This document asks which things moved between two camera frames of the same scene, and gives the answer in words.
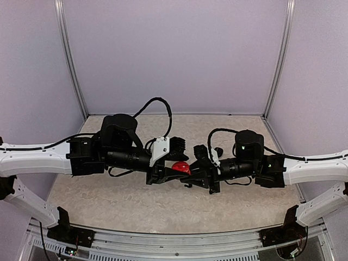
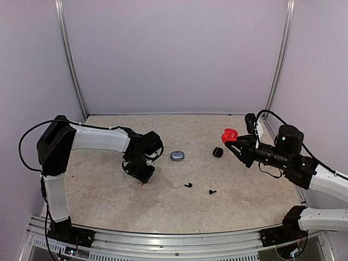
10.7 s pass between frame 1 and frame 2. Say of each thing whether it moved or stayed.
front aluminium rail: stayed
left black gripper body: moved
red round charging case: moved
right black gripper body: moved
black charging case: stayed
